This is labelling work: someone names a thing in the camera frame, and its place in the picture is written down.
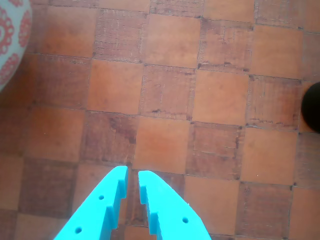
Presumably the turquoise gripper right finger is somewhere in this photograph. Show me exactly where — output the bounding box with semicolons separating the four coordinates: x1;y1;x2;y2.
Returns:
137;170;212;240

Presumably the turquoise gripper left finger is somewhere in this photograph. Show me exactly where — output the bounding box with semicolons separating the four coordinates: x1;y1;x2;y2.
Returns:
53;166;129;240

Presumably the black cylinder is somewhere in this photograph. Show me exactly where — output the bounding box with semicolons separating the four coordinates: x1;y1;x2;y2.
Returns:
300;81;320;134

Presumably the white bowl with red pattern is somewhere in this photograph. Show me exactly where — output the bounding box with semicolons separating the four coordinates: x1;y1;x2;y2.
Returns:
0;0;33;94

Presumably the brown leather chessboard mat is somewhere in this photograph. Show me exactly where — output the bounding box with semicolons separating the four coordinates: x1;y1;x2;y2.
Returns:
0;0;320;240

